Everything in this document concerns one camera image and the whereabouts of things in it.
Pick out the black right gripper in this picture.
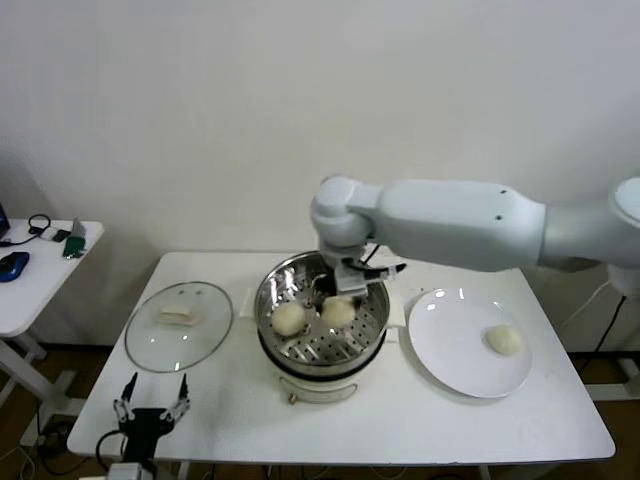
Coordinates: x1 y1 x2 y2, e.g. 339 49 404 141
303 271 366 308

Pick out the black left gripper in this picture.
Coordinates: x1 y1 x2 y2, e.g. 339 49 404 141
112 371 193 464

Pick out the white steamed baozi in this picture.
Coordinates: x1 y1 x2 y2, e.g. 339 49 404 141
320 295 358 329
270 302 307 338
481 323 524 358

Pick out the glass pot lid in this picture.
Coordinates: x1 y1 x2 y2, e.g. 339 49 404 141
124 280 236 374

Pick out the stainless steel steamer basket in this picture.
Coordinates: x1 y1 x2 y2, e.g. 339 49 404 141
241 249 405 369

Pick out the white electric cooker base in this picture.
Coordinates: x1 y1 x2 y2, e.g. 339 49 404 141
257 324 402 404

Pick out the white round plate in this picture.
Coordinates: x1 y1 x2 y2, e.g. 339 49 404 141
407 286 533 400

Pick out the blue computer mouse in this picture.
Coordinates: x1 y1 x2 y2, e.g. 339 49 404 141
0 250 32 284

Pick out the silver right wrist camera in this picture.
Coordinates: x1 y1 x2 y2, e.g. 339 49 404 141
333 259 407 298

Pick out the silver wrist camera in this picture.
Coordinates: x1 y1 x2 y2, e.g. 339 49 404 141
106 462 154 480
333 259 407 298

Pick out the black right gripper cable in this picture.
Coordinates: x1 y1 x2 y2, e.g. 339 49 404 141
359 242 382 269

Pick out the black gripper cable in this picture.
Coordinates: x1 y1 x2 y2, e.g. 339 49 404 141
95 430 127 465
359 242 382 269

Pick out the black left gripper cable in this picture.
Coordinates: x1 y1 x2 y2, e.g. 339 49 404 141
95 430 127 465

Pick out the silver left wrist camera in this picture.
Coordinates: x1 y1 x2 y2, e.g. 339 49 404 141
106 462 154 480

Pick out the black floor cable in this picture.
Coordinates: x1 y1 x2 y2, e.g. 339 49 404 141
36 422 77 477

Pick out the black looped cable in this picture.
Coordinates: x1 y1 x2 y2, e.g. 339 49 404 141
27 213 54 237

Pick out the white wall cable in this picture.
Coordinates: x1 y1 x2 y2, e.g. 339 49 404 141
560 283 610 329

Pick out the black power cable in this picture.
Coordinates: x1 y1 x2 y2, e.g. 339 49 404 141
593 293 629 354

